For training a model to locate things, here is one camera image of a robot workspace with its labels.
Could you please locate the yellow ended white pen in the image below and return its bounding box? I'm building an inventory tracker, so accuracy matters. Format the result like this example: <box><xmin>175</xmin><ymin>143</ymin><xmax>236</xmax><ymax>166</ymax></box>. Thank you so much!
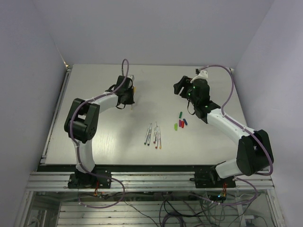
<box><xmin>131</xmin><ymin>86</ymin><xmax>136</xmax><ymax>110</ymax></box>

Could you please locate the green ended white pen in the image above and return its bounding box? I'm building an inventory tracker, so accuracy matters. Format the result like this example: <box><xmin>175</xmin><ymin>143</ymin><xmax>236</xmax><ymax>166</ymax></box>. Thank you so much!
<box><xmin>144</xmin><ymin>124</ymin><xmax>151</xmax><ymax>145</ymax></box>

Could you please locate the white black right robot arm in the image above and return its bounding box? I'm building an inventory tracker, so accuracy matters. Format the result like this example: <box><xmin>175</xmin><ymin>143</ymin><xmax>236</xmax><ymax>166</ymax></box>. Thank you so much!
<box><xmin>173</xmin><ymin>76</ymin><xmax>274</xmax><ymax>187</ymax></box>

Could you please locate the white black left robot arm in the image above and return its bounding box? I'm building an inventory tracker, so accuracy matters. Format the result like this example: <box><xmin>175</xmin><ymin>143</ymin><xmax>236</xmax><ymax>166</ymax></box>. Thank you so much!
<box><xmin>64</xmin><ymin>75</ymin><xmax>134</xmax><ymax>188</ymax></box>

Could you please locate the blue ended white pen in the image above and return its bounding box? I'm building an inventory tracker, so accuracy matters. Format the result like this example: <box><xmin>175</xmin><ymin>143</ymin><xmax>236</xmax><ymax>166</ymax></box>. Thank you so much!
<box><xmin>147</xmin><ymin>123</ymin><xmax>152</xmax><ymax>146</ymax></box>

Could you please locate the red ended white pen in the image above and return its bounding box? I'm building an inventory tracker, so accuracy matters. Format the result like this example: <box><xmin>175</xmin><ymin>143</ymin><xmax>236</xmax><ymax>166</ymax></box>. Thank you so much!
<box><xmin>155</xmin><ymin>132</ymin><xmax>158</xmax><ymax>149</ymax></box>

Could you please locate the purple ended white pen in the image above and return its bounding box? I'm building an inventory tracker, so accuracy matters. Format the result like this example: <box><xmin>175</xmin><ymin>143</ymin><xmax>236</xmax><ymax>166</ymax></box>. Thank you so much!
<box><xmin>153</xmin><ymin>122</ymin><xmax>158</xmax><ymax>144</ymax></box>

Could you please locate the orange ended white pen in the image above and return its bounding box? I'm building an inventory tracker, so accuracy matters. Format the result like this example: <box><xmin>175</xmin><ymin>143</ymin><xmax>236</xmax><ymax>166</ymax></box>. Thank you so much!
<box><xmin>158</xmin><ymin>126</ymin><xmax>162</xmax><ymax>149</ymax></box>

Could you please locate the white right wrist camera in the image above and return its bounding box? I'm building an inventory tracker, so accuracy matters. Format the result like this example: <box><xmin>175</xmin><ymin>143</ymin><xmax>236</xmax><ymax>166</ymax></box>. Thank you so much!
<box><xmin>190</xmin><ymin>69</ymin><xmax>208</xmax><ymax>83</ymax></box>

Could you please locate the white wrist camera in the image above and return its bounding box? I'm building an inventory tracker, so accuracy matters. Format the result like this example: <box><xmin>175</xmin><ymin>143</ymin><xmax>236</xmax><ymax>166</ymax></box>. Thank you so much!
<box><xmin>190</xmin><ymin>69</ymin><xmax>208</xmax><ymax>83</ymax></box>
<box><xmin>128</xmin><ymin>75</ymin><xmax>134</xmax><ymax>81</ymax></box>

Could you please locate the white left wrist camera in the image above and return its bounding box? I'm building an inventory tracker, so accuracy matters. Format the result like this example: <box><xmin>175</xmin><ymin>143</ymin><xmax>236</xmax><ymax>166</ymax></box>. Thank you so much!
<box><xmin>128</xmin><ymin>75</ymin><xmax>134</xmax><ymax>81</ymax></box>

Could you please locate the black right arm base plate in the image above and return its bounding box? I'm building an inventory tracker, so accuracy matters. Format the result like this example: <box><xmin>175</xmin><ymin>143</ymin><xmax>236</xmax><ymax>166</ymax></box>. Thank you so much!
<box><xmin>189</xmin><ymin>172</ymin><xmax>236</xmax><ymax>188</ymax></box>

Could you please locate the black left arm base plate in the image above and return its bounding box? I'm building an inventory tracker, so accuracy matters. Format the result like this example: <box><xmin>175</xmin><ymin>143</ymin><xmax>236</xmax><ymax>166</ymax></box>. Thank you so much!
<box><xmin>67</xmin><ymin>171</ymin><xmax>111</xmax><ymax>189</ymax></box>

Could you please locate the aluminium extrusion frame rail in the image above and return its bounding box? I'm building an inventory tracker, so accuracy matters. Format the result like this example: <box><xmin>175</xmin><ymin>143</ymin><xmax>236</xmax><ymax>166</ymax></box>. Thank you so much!
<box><xmin>26</xmin><ymin>172</ymin><xmax>274</xmax><ymax>192</ymax></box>

